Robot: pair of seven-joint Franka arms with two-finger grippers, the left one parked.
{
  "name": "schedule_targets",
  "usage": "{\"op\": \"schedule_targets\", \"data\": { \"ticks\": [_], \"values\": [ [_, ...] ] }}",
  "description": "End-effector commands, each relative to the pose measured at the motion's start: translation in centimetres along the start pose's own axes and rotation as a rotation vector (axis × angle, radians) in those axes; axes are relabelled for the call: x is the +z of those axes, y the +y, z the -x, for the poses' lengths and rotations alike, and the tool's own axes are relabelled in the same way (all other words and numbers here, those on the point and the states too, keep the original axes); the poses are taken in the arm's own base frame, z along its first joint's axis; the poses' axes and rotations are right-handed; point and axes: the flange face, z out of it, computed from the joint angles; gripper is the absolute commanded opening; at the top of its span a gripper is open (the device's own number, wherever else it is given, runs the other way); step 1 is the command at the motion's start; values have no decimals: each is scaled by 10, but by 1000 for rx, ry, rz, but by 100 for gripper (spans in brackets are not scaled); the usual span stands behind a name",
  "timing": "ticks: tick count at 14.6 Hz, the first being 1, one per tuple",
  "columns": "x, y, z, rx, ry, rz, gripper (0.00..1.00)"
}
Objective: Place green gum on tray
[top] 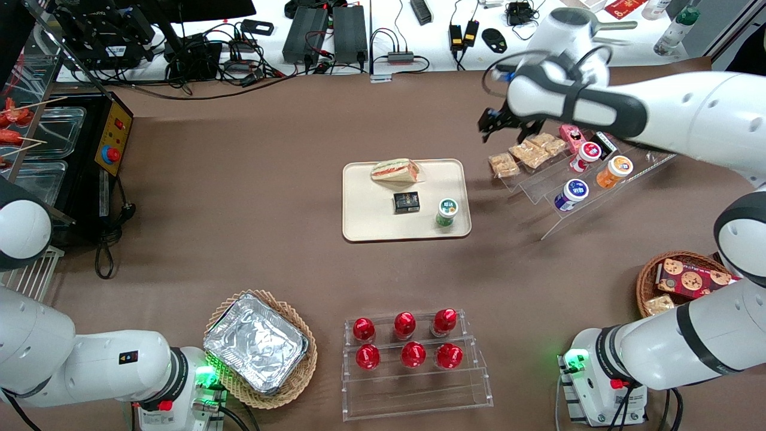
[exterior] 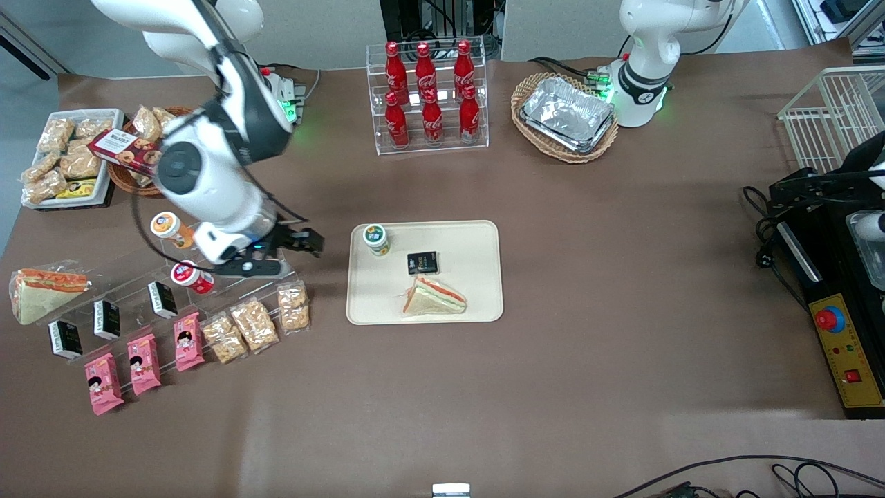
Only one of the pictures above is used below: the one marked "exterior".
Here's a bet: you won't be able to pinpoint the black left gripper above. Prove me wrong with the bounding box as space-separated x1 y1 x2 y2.
770 131 885 208

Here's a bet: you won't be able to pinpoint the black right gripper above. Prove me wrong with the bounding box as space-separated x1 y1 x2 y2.
266 221 324 258

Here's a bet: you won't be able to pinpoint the green lid gum bottle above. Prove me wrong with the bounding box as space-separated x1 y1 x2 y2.
363 223 391 257

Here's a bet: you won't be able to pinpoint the red lid gum bottle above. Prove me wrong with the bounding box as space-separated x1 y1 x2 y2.
171 260 215 295

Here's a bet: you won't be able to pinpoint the orange lid gum bottle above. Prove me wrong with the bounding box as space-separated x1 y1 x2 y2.
150 212 196 250

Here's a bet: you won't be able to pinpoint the beige plastic tray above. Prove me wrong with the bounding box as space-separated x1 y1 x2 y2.
346 220 505 326

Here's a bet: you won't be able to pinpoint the white rectangular snack tray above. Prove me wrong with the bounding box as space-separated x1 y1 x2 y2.
21 109 125 208

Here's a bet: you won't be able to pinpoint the aluminium foil tray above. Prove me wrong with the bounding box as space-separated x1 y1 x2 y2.
520 76 616 154

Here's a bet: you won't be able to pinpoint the clear bag peanut crisps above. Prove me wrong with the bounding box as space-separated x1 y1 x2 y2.
230 297 280 355
201 313 248 365
277 281 310 334

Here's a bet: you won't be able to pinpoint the grey rimmed food container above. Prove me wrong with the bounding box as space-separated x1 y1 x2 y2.
847 211 885 291

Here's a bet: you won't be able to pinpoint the clear acrylic bottle rack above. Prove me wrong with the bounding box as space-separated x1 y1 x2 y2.
366 36 490 156

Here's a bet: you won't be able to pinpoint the wrapped triangle sandwich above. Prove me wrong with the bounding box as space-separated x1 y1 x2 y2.
399 275 467 317
9 261 94 326

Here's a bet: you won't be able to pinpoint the black sealing machine yellow panel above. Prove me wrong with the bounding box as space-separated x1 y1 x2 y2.
773 201 885 421

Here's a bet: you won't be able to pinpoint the red cola bottle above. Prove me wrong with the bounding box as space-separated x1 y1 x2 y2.
415 42 438 101
459 86 481 144
422 90 445 146
454 39 476 98
384 41 409 104
384 91 410 149

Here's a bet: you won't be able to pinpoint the pink snack pack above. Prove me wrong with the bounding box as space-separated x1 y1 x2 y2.
127 333 162 396
84 353 126 416
174 312 206 373

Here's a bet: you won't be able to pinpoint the black white carton box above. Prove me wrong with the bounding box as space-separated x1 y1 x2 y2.
93 299 122 341
147 281 179 320
48 320 84 360

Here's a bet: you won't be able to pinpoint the clear acrylic stepped stand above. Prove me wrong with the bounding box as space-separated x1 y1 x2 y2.
41 207 309 398

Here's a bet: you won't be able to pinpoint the dark brown wicker basket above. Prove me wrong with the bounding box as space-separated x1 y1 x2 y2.
107 106 198 198

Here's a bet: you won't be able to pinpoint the red cookie box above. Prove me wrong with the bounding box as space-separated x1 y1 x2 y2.
88 129 167 179

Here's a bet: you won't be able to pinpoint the light wicker basket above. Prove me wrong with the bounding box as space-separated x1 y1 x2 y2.
511 73 620 164

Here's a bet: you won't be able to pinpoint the yellow snack pack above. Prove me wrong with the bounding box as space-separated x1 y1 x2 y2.
55 178 99 200

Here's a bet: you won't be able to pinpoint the black equipment rack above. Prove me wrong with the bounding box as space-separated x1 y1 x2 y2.
380 0 505 60

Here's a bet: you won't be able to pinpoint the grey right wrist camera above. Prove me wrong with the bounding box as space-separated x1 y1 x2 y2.
214 257 291 279

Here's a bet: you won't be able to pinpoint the white wire basket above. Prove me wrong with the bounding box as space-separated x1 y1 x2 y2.
778 66 885 175

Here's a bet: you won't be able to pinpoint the black power cable with plug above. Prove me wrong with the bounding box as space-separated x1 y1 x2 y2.
742 185 813 312

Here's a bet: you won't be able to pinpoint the aluminium frame shelf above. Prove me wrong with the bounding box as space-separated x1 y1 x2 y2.
792 0 885 64

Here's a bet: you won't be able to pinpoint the long black cable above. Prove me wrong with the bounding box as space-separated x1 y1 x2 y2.
612 454 885 498

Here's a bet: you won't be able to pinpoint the black arm base cable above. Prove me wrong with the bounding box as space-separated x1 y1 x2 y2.
529 55 613 85

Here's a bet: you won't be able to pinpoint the looped black cable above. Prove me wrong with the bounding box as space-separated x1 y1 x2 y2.
771 462 843 498

